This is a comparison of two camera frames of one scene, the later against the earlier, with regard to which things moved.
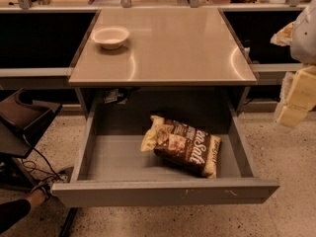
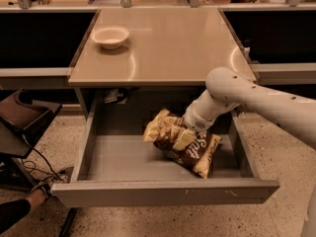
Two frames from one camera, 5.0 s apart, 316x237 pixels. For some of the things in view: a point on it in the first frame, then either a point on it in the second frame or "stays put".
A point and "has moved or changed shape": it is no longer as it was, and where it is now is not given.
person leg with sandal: x=13 y=211 stays put
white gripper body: x=304 y=39 to x=197 y=120
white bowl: x=110 y=37 stays put
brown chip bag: x=183 y=144 has moved or changed shape
